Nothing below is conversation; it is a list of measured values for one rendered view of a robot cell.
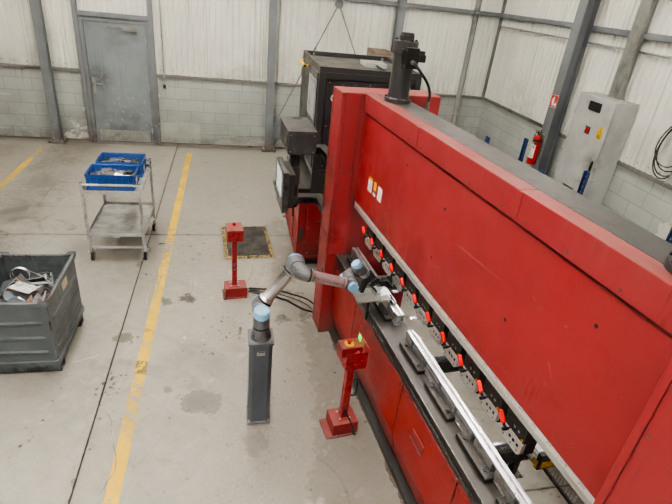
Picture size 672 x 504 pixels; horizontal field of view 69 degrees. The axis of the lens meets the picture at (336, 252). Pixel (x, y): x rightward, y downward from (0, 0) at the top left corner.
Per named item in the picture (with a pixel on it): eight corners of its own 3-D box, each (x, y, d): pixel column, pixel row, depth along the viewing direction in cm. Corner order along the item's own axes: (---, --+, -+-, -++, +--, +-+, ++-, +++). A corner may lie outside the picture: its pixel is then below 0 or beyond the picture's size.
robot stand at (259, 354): (246, 424, 376) (248, 344, 339) (246, 407, 391) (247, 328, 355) (270, 423, 380) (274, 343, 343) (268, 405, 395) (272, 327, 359)
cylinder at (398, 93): (380, 97, 371) (389, 30, 349) (410, 99, 379) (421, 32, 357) (397, 108, 343) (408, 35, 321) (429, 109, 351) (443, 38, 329)
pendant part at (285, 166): (275, 193, 464) (276, 156, 447) (287, 193, 467) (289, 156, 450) (281, 212, 426) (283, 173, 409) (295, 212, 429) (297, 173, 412)
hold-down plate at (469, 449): (454, 436, 273) (456, 432, 272) (463, 435, 275) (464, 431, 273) (483, 483, 248) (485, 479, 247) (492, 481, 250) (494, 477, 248)
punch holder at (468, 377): (459, 375, 273) (465, 352, 265) (472, 373, 275) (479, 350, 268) (473, 394, 260) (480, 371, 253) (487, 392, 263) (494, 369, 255)
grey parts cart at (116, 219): (104, 227, 633) (95, 155, 588) (158, 227, 647) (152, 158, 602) (87, 262, 556) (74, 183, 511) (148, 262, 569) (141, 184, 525)
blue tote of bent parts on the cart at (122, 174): (93, 178, 557) (91, 163, 549) (140, 179, 568) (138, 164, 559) (85, 190, 527) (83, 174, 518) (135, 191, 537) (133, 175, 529)
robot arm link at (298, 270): (294, 268, 322) (362, 283, 339) (292, 260, 331) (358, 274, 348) (289, 283, 327) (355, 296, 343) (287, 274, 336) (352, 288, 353)
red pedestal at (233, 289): (221, 289, 534) (220, 220, 495) (244, 287, 542) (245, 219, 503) (223, 299, 518) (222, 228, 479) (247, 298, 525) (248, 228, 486)
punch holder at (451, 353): (442, 352, 290) (448, 329, 282) (455, 350, 292) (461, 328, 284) (454, 369, 277) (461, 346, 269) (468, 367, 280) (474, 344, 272)
